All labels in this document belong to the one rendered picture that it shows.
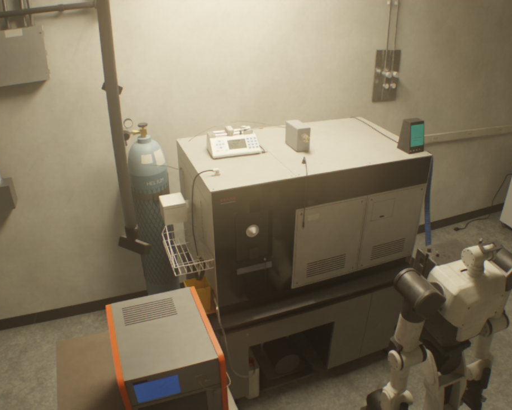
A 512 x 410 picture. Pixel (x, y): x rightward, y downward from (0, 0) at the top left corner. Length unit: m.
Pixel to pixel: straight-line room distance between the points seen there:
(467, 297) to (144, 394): 1.12
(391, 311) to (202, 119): 1.72
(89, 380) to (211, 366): 0.73
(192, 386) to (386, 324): 1.55
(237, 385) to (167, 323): 0.99
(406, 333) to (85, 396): 1.34
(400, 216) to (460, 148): 2.06
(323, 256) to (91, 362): 1.25
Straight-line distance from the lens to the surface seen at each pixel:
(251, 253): 2.01
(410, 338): 1.58
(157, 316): 1.66
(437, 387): 1.85
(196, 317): 1.64
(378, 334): 2.82
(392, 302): 2.69
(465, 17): 3.97
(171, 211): 2.14
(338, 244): 2.24
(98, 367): 2.12
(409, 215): 2.45
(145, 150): 2.52
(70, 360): 2.19
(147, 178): 2.55
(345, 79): 3.28
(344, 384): 2.89
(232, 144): 2.14
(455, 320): 1.57
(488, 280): 1.60
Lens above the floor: 2.25
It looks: 29 degrees down
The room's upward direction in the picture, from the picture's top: straight up
